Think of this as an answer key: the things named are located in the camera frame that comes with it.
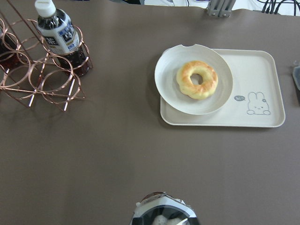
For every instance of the copper wire bottle rack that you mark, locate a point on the copper wire bottle rack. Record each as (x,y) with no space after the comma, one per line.
(39,72)

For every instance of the white round plate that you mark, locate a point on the white round plate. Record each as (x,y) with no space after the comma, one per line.
(165,78)

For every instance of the tea bottle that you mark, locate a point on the tea bottle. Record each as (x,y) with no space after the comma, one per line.
(159,208)
(8,58)
(61,37)

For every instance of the glazed ring donut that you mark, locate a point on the glazed ring donut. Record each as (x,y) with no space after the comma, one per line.
(197,91)

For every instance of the grey folded cloth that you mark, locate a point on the grey folded cloth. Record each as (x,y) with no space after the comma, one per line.
(296,78)

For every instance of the cream tray with bunny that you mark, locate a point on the cream tray with bunny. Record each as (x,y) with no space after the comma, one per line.
(255,101)

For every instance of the aluminium frame post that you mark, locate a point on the aluminium frame post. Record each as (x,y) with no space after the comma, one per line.
(220,8)

